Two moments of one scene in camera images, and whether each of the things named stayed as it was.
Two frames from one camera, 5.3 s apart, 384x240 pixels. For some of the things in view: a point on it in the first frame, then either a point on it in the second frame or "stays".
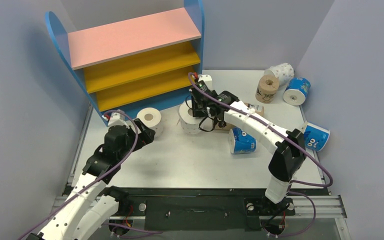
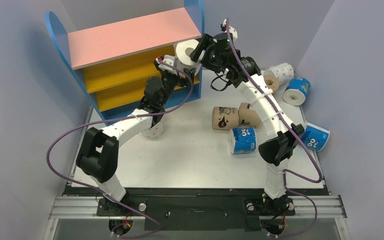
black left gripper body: [143, 138] → [169, 82]
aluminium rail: [329, 206] stays
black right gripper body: [198, 108] → [203, 50]
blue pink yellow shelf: [128, 68] stays
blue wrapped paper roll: [315, 137] stays
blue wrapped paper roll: [240, 142] stays
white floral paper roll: [189, 124] → [183, 51]
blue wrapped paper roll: [296, 91] stays
